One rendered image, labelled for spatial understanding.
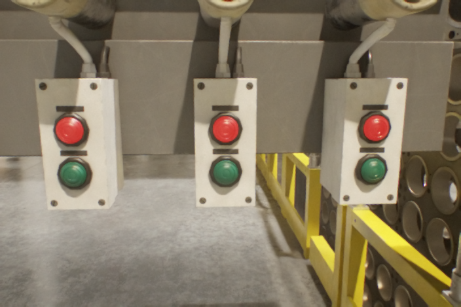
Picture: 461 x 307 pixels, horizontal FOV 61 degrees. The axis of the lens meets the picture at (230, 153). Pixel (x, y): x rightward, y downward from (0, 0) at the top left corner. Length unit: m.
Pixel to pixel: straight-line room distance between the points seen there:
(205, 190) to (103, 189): 0.12
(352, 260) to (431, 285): 0.43
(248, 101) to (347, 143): 0.13
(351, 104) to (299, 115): 0.10
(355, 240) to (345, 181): 0.73
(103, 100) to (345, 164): 0.29
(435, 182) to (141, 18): 2.07
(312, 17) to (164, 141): 0.27
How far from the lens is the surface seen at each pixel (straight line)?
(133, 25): 0.57
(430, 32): 0.64
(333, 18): 0.56
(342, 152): 0.47
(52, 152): 0.48
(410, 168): 2.67
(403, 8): 0.42
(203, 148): 0.45
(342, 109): 0.48
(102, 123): 0.46
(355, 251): 1.22
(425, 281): 0.85
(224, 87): 0.44
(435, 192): 2.44
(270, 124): 0.54
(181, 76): 0.53
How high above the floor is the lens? 0.77
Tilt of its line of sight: 12 degrees down
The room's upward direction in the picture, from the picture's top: straight up
